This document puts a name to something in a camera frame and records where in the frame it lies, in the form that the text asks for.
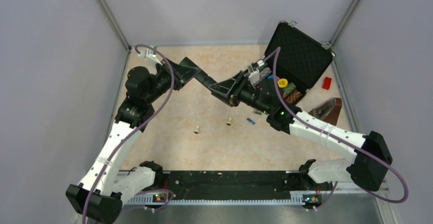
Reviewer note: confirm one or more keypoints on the green chip stack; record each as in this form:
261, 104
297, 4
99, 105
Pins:
289, 88

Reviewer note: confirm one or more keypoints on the cream chess pawn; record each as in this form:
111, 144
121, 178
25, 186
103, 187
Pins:
197, 129
229, 121

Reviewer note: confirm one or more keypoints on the red toy brick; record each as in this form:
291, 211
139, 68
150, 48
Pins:
327, 83

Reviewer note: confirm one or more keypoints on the black remote control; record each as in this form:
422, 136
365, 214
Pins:
204, 79

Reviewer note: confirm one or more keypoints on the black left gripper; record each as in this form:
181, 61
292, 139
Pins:
182, 74

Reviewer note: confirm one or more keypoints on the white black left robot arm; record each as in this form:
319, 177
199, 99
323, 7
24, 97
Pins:
98, 195

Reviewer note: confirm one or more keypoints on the black poker chip case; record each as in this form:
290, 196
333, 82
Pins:
302, 60

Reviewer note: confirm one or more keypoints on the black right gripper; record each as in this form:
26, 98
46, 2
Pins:
231, 90

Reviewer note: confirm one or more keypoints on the yellow big blind chip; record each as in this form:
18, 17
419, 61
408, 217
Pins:
282, 83

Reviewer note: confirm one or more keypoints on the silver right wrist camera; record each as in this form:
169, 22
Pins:
255, 74

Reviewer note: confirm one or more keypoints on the orange black chip stack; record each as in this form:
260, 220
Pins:
294, 96

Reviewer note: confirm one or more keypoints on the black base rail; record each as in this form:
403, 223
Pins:
230, 188

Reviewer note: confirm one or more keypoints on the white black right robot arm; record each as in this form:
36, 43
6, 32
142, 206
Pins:
354, 166

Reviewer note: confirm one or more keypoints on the brown metronome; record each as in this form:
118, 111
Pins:
328, 111

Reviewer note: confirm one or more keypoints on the blue battery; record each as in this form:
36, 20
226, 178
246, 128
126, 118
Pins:
251, 121

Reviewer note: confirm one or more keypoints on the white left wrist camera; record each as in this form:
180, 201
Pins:
149, 54

